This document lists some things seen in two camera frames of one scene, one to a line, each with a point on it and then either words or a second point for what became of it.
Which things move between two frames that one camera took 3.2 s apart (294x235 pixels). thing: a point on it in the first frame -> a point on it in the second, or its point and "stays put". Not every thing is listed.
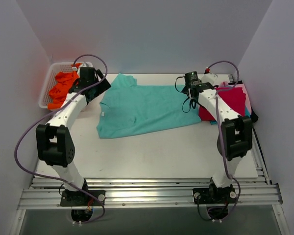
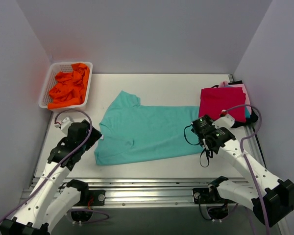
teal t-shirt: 130,109 -> 133,132
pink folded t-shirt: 224,84 stays put
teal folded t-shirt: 247,113 stays put
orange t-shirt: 64,82 stays put
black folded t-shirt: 254,117 stays put
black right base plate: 214,195 stays put
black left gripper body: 100,86 -> 93,136
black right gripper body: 187,92 -> 196,128
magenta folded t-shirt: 234,99 stays put
